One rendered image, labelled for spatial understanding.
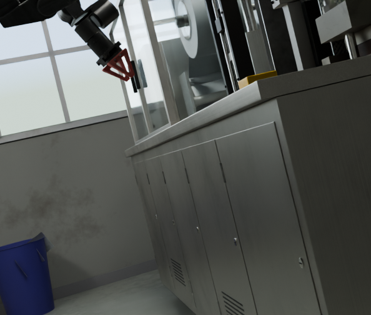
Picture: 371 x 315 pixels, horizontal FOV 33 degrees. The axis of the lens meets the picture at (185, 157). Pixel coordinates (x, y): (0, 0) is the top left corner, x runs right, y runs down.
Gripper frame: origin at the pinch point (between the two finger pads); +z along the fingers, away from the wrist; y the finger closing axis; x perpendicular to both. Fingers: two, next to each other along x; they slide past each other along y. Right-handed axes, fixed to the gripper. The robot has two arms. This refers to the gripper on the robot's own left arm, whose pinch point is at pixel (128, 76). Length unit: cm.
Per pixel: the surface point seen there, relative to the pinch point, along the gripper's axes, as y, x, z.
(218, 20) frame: 0.1, -32.8, 5.6
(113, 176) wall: 297, -31, 50
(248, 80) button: -50, -4, 17
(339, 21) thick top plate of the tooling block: -55, -27, 21
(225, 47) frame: 4.2, -30.6, 13.1
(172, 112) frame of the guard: 64, -23, 22
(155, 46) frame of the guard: 64, -36, -1
